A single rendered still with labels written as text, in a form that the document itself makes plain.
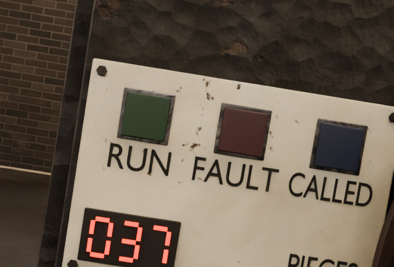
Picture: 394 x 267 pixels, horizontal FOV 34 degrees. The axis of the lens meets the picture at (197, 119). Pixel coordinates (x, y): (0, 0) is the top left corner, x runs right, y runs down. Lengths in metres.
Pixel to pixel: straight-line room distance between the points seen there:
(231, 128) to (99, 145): 0.11
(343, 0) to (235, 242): 0.22
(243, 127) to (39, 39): 6.16
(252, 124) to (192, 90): 0.06
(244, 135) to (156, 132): 0.07
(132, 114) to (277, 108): 0.12
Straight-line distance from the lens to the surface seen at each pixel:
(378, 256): 0.50
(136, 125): 0.52
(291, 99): 0.53
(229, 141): 0.53
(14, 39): 6.71
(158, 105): 0.52
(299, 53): 0.56
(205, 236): 0.54
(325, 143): 0.54
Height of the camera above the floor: 1.24
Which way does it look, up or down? 4 degrees down
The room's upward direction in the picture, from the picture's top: 9 degrees clockwise
